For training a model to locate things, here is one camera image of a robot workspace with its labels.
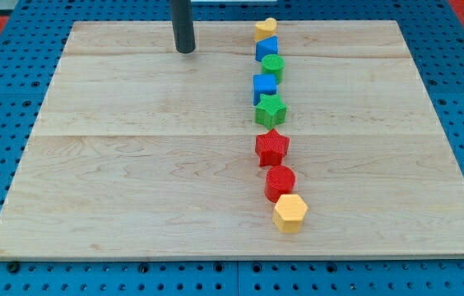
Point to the yellow heart block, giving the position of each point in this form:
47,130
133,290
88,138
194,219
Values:
265,29

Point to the red star block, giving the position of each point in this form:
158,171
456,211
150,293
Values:
271,148

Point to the green star block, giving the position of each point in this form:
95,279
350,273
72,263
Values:
270,111

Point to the red cylinder block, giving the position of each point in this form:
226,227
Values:
279,180

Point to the blue cube block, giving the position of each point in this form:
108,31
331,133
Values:
263,84

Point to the yellow hexagon block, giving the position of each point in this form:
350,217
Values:
289,213

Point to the light wooden board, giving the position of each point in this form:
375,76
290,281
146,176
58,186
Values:
141,153

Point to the green cylinder block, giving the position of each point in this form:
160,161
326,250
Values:
273,64

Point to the blue triangle block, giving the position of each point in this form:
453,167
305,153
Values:
265,47

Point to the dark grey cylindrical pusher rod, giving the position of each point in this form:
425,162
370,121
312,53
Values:
182,22

